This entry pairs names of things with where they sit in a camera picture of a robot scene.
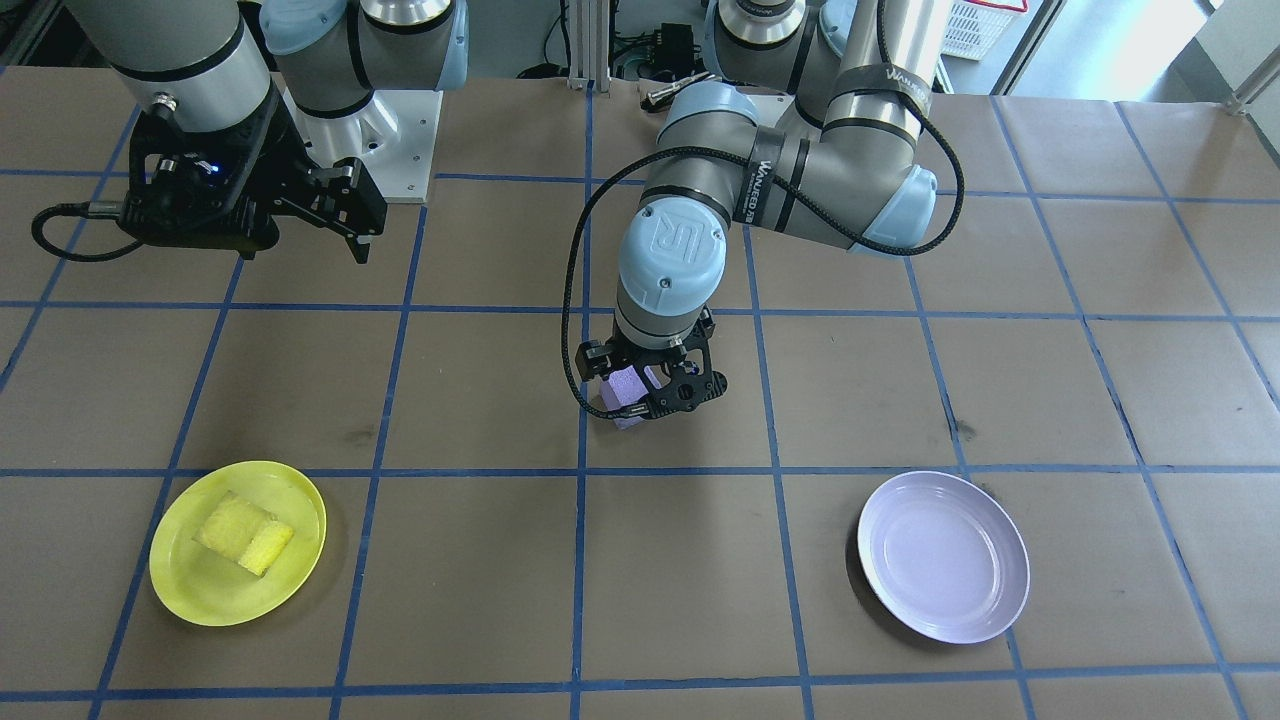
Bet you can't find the purple foam block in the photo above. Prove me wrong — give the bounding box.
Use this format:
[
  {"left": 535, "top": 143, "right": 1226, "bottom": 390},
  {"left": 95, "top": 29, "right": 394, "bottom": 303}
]
[{"left": 600, "top": 365, "right": 663, "bottom": 431}]

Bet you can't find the purple round plate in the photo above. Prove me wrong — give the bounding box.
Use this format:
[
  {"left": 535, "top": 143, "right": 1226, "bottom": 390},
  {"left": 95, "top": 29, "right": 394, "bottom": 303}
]
[{"left": 857, "top": 470, "right": 1031, "bottom": 645}]

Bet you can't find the black electronics box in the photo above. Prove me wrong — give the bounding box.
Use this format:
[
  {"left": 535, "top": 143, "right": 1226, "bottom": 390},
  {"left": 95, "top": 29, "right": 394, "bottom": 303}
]
[{"left": 655, "top": 22, "right": 701, "bottom": 73}]

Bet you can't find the yellow foam block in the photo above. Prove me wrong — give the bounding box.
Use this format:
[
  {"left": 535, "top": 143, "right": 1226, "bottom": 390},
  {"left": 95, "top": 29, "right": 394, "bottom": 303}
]
[{"left": 193, "top": 490, "right": 296, "bottom": 578}]

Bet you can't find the yellow round plate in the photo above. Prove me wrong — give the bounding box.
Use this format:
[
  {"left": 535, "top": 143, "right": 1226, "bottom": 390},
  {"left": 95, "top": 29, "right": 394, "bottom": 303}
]
[{"left": 148, "top": 460, "right": 328, "bottom": 628}]

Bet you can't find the white plastic basket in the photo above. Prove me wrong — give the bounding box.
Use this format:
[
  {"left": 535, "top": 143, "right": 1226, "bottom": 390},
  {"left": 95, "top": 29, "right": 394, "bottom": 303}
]
[{"left": 940, "top": 0, "right": 1031, "bottom": 61}]

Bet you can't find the aluminium corner bar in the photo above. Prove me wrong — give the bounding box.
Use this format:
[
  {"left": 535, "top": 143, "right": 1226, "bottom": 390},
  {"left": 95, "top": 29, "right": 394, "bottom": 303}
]
[{"left": 1225, "top": 60, "right": 1280, "bottom": 116}]

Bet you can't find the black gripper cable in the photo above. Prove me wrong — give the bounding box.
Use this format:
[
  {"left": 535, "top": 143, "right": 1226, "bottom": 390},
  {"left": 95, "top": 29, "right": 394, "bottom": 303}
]
[
  {"left": 30, "top": 200, "right": 136, "bottom": 263},
  {"left": 560, "top": 85, "right": 967, "bottom": 417}
]

